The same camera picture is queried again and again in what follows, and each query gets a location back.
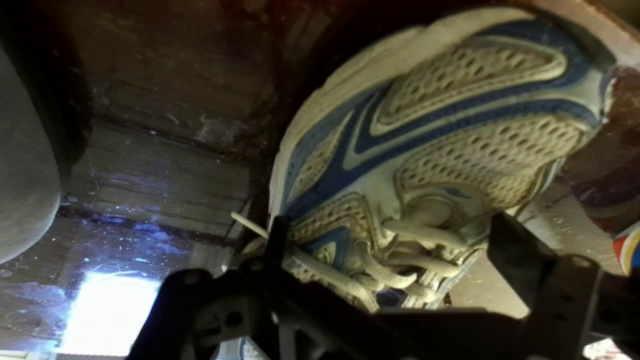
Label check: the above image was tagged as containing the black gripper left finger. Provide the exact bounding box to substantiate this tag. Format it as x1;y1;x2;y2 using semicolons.
261;214;295;286

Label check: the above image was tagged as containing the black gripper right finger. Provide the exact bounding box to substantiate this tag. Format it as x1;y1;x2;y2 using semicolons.
488;211;558;298

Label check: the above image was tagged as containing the grey blue sneaker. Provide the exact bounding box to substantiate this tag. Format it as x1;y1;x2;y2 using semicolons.
228;7;617;317

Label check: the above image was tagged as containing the grey felt slipper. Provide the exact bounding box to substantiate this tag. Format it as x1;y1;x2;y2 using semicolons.
0;46;66;267

